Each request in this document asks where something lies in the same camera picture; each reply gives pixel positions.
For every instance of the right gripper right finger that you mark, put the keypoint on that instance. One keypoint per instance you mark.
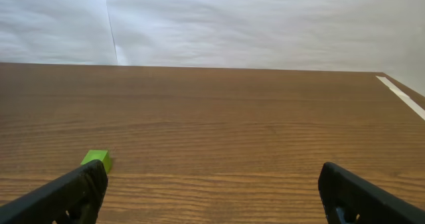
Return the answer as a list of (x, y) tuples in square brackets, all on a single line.
[(372, 197)]

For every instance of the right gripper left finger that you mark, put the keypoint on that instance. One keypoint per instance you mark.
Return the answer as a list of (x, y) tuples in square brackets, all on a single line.
[(63, 197)]

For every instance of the green cube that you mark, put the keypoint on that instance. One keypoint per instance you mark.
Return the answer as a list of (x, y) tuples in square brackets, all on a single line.
[(96, 156)]

